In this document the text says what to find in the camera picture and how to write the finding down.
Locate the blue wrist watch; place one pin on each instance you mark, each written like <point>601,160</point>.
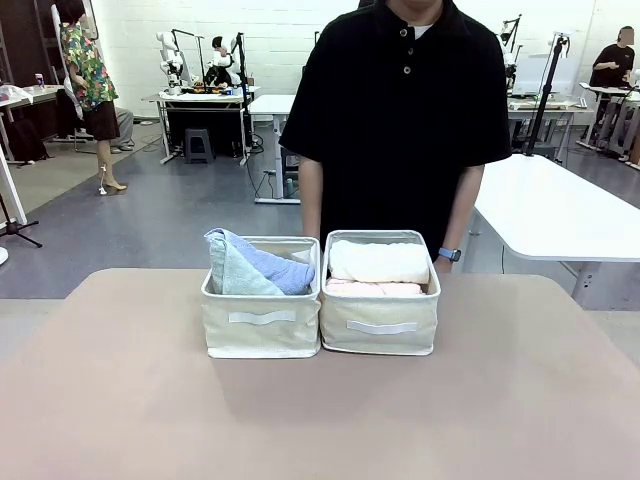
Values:
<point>450,255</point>

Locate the pink towel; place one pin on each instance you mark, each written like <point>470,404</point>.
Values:
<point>370,288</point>

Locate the mint green towel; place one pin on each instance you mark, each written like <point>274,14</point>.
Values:
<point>235,275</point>

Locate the person's left hand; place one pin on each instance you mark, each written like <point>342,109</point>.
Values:
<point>444,266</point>

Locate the person's right forearm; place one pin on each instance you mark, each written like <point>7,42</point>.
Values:
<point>311,200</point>

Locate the grey background work table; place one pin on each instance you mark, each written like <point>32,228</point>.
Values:
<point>550,111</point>

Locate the white towel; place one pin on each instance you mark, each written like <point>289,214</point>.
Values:
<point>380,260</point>

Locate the white background robot pair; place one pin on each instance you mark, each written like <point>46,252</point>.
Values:
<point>217,62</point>

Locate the black plastic stool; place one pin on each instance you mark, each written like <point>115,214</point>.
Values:
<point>199,147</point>

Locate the black backpack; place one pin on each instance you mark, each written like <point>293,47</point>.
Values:
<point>30,140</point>

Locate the mannequin in floral shirt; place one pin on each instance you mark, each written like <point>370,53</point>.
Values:
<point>92,75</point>

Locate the tall black tripod stand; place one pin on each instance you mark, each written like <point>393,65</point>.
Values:
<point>547,95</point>

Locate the small white desk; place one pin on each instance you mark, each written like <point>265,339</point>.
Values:
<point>272,105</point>

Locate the grey cluttered side table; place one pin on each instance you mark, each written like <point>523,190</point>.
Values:
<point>30,95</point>

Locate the cream fabric storage bin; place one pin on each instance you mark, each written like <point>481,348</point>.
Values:
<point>260,330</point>
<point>380,325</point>

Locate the person's left forearm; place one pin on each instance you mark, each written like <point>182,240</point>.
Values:
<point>462,205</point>

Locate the white background robot table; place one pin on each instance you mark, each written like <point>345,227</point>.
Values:
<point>200,100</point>

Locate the large white table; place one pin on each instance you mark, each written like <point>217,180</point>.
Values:
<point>550,215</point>

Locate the white slanted stand post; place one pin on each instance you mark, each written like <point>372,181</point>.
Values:
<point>10,185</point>

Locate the blue towel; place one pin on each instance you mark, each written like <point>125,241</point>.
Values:
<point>285,272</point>

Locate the black floor tripod base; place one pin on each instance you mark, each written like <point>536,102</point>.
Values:
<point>22,232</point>

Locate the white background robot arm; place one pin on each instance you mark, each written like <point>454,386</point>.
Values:
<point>510,55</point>

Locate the standing person in black tee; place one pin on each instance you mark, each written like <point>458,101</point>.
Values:
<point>612,62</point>

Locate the person in black polo shirt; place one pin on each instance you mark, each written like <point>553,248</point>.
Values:
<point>400,125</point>

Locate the seated person in grey trousers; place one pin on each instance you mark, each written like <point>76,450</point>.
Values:
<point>126,130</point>

